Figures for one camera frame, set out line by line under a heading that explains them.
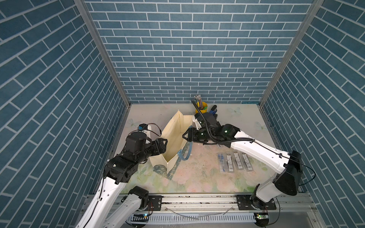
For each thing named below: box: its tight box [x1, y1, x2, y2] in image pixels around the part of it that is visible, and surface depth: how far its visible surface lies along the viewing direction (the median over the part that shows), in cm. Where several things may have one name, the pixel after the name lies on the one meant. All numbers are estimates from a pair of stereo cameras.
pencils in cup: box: [193, 94, 203, 110], surface depth 107 cm
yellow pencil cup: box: [195, 101, 208, 114], surface depth 107 cm
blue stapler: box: [209, 104, 218, 118], surface depth 114 cm
